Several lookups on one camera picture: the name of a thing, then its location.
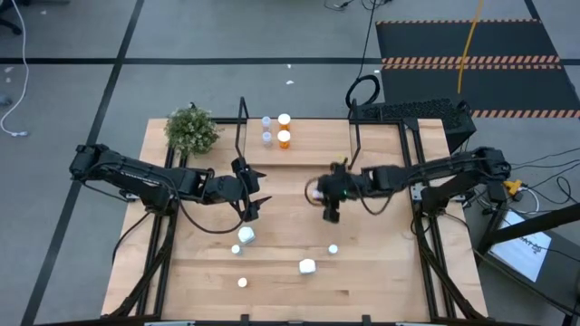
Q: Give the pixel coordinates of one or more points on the black metal stand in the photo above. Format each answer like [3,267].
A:
[534,224]

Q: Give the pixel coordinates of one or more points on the black office chair base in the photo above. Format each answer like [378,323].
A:
[13,28]

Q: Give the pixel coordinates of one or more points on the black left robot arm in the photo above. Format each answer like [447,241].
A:
[136,174]

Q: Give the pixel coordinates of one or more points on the small clear pill bottle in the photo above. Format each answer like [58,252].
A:
[267,137]
[266,121]

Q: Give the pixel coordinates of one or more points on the yellow plug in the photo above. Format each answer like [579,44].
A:
[513,185]

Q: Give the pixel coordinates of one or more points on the green artificial potted plant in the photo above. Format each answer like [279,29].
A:
[191,131]

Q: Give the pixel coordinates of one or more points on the black perforated computer case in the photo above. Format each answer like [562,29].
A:
[426,113]

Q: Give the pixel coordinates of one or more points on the white melatonin supplement bottle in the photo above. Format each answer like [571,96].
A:
[307,266]
[246,235]

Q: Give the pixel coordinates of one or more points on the tilted white screen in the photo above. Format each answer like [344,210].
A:
[521,251]

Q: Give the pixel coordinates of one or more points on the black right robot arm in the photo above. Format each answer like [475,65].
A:
[430,174]

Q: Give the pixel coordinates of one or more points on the blue pill vial white cap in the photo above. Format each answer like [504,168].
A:
[236,249]
[333,249]

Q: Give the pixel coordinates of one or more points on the small orange pill vial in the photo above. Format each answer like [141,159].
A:
[243,282]
[316,195]

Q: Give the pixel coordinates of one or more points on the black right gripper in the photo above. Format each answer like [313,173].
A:
[335,188]

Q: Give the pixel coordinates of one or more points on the wooden shelf with black frame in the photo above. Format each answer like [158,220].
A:
[317,145]

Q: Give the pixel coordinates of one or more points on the black hazard-striped floor mat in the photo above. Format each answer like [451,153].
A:
[498,41]

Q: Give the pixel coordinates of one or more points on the black aluminium table frame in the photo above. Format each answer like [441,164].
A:
[159,290]

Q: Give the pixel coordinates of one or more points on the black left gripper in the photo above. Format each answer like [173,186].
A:
[242,189]

